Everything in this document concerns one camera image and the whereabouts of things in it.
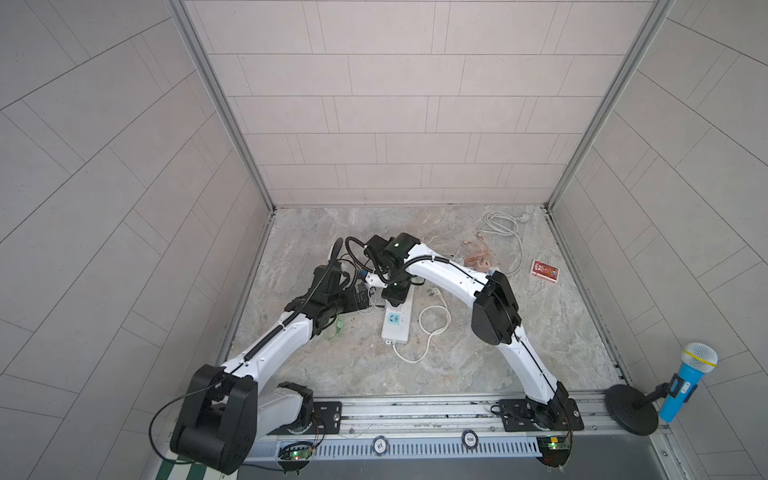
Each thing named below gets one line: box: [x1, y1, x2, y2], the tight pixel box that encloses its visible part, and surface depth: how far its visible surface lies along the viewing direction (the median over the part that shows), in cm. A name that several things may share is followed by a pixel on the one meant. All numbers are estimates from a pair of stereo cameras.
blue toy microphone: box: [658, 342, 718, 423], surface depth 59 cm
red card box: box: [530, 259, 561, 283], surface depth 98 cm
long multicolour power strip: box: [381, 284, 414, 344], surface depth 86 cm
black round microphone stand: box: [605, 382, 670, 436], surface depth 72 cm
